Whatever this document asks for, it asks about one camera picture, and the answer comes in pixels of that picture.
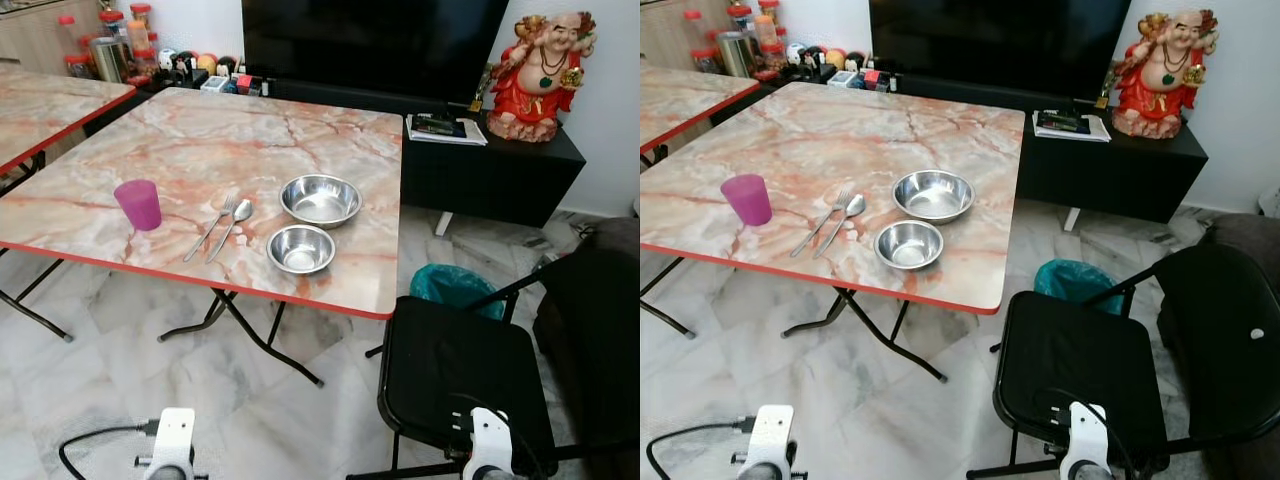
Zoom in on red laughing buddha statue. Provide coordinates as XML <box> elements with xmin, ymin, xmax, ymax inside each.
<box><xmin>1112</xmin><ymin>9</ymin><xmax>1220</xmax><ymax>140</ymax></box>
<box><xmin>486</xmin><ymin>12</ymin><xmax>598</xmax><ymax>143</ymax></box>

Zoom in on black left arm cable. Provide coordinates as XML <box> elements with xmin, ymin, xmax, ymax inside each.
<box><xmin>646</xmin><ymin>418</ymin><xmax>753</xmax><ymax>480</ymax></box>
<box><xmin>58</xmin><ymin>422</ymin><xmax>161</xmax><ymax>480</ymax></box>

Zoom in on steel canister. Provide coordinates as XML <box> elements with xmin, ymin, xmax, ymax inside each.
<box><xmin>717</xmin><ymin>32</ymin><xmax>759</xmax><ymax>79</ymax></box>
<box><xmin>90</xmin><ymin>37</ymin><xmax>133</xmax><ymax>84</ymax></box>

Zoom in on stack of booklets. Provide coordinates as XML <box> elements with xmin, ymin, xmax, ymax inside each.
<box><xmin>1033</xmin><ymin>109</ymin><xmax>1112</xmax><ymax>143</ymax></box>
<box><xmin>406</xmin><ymin>113</ymin><xmax>489</xmax><ymax>147</ymax></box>

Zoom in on small steel bowl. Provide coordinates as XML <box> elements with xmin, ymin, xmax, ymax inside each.
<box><xmin>874</xmin><ymin>219</ymin><xmax>945</xmax><ymax>271</ymax></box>
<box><xmin>266</xmin><ymin>224</ymin><xmax>337</xmax><ymax>276</ymax></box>

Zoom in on light wooden cupboard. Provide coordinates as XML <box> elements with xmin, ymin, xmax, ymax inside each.
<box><xmin>640</xmin><ymin>0</ymin><xmax>731</xmax><ymax>71</ymax></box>
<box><xmin>0</xmin><ymin>0</ymin><xmax>103</xmax><ymax>77</ymax></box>

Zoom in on steel fork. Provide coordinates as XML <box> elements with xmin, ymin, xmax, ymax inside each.
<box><xmin>183</xmin><ymin>193</ymin><xmax>239</xmax><ymax>264</ymax></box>
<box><xmin>791</xmin><ymin>187</ymin><xmax>854</xmax><ymax>258</ymax></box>

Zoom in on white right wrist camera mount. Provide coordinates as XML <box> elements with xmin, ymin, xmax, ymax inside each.
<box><xmin>452</xmin><ymin>407</ymin><xmax>516</xmax><ymax>480</ymax></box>
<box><xmin>1052</xmin><ymin>402</ymin><xmax>1113</xmax><ymax>480</ymax></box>

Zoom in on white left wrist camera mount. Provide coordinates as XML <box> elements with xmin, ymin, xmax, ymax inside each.
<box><xmin>135</xmin><ymin>407</ymin><xmax>209</xmax><ymax>480</ymax></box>
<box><xmin>730</xmin><ymin>404</ymin><xmax>806</xmax><ymax>480</ymax></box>

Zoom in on marble folding table red edge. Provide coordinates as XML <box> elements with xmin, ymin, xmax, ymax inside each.
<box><xmin>640</xmin><ymin>62</ymin><xmax>761</xmax><ymax>166</ymax></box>
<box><xmin>0</xmin><ymin>87</ymin><xmax>405</xmax><ymax>388</ymax></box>
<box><xmin>0</xmin><ymin>62</ymin><xmax>138</xmax><ymax>196</ymax></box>
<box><xmin>640</xmin><ymin>82</ymin><xmax>1020</xmax><ymax>383</ymax></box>

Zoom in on large steel bowl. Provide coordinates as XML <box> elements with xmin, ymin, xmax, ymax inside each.
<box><xmin>279</xmin><ymin>174</ymin><xmax>364</xmax><ymax>230</ymax></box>
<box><xmin>892</xmin><ymin>169</ymin><xmax>976</xmax><ymax>224</ymax></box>

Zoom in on bin with teal bag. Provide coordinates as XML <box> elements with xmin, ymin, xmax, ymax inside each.
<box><xmin>409</xmin><ymin>263</ymin><xmax>508</xmax><ymax>321</ymax></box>
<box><xmin>1034</xmin><ymin>259</ymin><xmax>1126</xmax><ymax>316</ymax></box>

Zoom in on dark brown sofa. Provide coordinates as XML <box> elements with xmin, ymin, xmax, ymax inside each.
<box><xmin>1198</xmin><ymin>212</ymin><xmax>1280</xmax><ymax>263</ymax></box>
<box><xmin>570</xmin><ymin>217</ymin><xmax>641</xmax><ymax>263</ymax></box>

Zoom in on pink plastic cup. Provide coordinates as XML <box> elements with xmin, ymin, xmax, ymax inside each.
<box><xmin>721</xmin><ymin>173</ymin><xmax>773</xmax><ymax>227</ymax></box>
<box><xmin>113</xmin><ymin>179</ymin><xmax>163</xmax><ymax>232</ymax></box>

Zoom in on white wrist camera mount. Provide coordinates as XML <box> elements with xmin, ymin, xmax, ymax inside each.
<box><xmin>452</xmin><ymin>407</ymin><xmax>516</xmax><ymax>480</ymax></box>
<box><xmin>730</xmin><ymin>404</ymin><xmax>806</xmax><ymax>480</ymax></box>
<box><xmin>135</xmin><ymin>407</ymin><xmax>209</xmax><ymax>480</ymax></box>
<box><xmin>1052</xmin><ymin>402</ymin><xmax>1113</xmax><ymax>480</ymax></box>

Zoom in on black folding chair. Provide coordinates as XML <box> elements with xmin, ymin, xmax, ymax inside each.
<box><xmin>967</xmin><ymin>243</ymin><xmax>1280</xmax><ymax>480</ymax></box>
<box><xmin>347</xmin><ymin>247</ymin><xmax>641</xmax><ymax>480</ymax></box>

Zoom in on black flat television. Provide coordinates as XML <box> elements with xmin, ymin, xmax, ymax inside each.
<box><xmin>869</xmin><ymin>0</ymin><xmax>1134</xmax><ymax>101</ymax></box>
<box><xmin>241</xmin><ymin>0</ymin><xmax>510</xmax><ymax>106</ymax></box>

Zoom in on steel spoon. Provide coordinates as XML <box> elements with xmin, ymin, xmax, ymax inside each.
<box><xmin>206</xmin><ymin>199</ymin><xmax>254</xmax><ymax>265</ymax></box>
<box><xmin>813</xmin><ymin>194</ymin><xmax>867</xmax><ymax>260</ymax></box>

